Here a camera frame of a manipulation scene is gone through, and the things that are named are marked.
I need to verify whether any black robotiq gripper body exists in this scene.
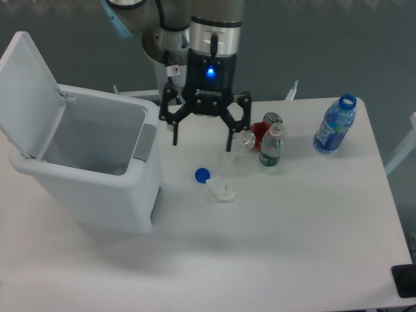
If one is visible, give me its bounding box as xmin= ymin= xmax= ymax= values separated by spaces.
xmin=181 ymin=49 xmax=237 ymax=117

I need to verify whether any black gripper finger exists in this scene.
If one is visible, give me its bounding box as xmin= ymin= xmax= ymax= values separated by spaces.
xmin=219 ymin=91 xmax=252 ymax=153
xmin=158 ymin=81 xmax=195 ymax=146

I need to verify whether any white push-button trash can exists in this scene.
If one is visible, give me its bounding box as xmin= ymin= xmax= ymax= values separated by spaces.
xmin=1 ymin=31 xmax=163 ymax=234

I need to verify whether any crushed red soda can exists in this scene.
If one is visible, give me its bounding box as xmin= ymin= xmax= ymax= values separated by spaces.
xmin=242 ymin=112 xmax=283 ymax=150

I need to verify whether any clear green-label bottle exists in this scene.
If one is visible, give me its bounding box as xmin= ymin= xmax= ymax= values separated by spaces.
xmin=259 ymin=122 xmax=284 ymax=167

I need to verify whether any blue bottle cap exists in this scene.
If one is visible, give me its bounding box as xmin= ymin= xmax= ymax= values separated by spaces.
xmin=194 ymin=167 xmax=211 ymax=184

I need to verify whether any crumpled white tissue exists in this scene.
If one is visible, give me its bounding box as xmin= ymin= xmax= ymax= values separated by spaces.
xmin=206 ymin=175 xmax=237 ymax=203

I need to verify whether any blue plastic water bottle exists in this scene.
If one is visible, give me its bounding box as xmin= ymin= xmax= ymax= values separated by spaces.
xmin=313 ymin=93 xmax=357 ymax=153

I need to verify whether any black device at edge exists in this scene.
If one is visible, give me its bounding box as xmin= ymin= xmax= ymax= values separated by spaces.
xmin=391 ymin=264 xmax=415 ymax=298

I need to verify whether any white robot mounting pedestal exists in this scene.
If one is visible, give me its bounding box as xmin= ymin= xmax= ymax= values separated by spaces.
xmin=113 ymin=27 xmax=190 ymax=102

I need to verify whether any white frame at right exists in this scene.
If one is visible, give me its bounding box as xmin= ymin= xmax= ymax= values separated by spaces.
xmin=384 ymin=112 xmax=415 ymax=176

